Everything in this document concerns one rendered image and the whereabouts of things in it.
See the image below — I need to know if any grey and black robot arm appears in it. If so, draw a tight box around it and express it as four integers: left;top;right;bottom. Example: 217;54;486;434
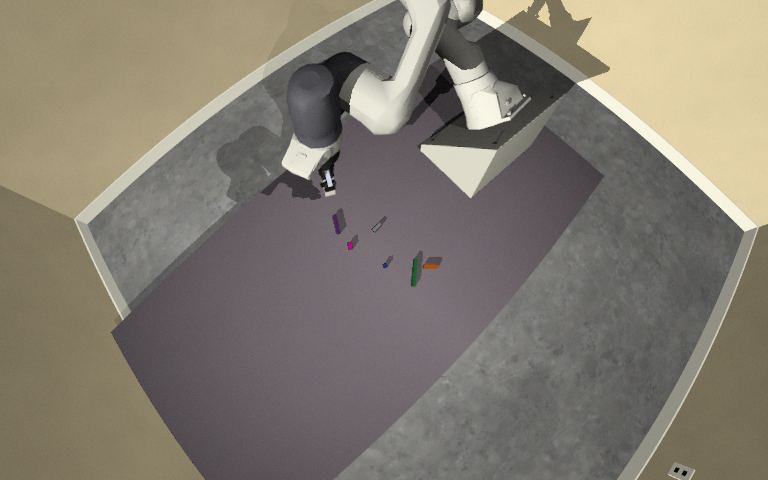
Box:
282;0;531;180

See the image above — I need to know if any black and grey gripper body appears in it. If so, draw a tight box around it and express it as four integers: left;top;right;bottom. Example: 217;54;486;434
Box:
320;149;340;176

